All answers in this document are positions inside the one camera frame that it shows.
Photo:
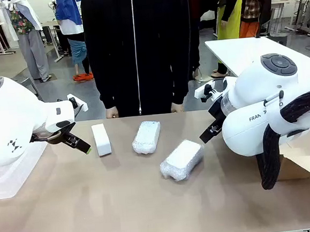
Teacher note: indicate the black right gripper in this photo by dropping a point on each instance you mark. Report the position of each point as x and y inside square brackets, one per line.
[217, 111]

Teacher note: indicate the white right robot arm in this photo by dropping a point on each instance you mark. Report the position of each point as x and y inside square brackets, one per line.
[253, 135]

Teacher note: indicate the person's right hand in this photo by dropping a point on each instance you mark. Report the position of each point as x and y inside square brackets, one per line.
[112, 112]

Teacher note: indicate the person's left hand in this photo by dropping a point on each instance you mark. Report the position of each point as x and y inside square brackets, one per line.
[177, 108]

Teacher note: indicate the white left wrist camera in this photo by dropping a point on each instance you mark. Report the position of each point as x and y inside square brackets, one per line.
[80, 101]

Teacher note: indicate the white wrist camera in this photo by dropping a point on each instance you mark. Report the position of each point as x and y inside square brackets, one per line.
[80, 101]
[202, 90]

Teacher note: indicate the clear plastic container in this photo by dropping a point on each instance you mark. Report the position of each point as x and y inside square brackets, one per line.
[4, 184]

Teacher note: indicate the person's right forearm black sleeve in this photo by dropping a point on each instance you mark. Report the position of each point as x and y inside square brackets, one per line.
[104, 85]

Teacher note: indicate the grey plastic stool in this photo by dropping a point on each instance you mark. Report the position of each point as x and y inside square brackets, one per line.
[27, 83]

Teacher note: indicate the bubble-wrapped white clock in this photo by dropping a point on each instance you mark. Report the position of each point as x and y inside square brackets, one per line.
[181, 159]
[146, 138]

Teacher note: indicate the bystander in floral shirt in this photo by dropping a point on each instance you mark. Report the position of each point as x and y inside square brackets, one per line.
[30, 37]

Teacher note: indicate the bystander in blue jacket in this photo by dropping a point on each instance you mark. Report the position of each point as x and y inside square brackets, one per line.
[72, 20]

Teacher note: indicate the person's left forearm black sleeve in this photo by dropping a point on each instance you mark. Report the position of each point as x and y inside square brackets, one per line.
[180, 79]

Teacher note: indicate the unwrapped white clock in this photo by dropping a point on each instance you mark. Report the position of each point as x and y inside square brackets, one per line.
[101, 139]

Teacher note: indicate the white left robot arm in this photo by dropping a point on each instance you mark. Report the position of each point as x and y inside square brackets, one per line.
[10, 114]

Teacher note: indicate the brown cardboard box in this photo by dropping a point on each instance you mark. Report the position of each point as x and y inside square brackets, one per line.
[303, 163]

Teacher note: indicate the bystander in yellow apron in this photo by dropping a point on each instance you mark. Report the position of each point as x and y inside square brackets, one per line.
[230, 21]

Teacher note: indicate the bystander in orange trousers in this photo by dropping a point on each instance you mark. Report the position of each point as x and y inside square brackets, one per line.
[251, 14]

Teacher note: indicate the person in black hoodie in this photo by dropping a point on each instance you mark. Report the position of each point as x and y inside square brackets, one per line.
[138, 42]

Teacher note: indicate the grey-legged background table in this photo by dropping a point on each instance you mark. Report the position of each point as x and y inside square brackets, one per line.
[52, 24]

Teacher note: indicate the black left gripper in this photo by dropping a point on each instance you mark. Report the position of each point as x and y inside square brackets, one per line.
[53, 134]

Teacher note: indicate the white background desk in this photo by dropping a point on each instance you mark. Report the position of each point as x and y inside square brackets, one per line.
[305, 7]

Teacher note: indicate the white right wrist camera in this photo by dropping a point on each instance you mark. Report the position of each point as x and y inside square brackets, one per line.
[202, 90]

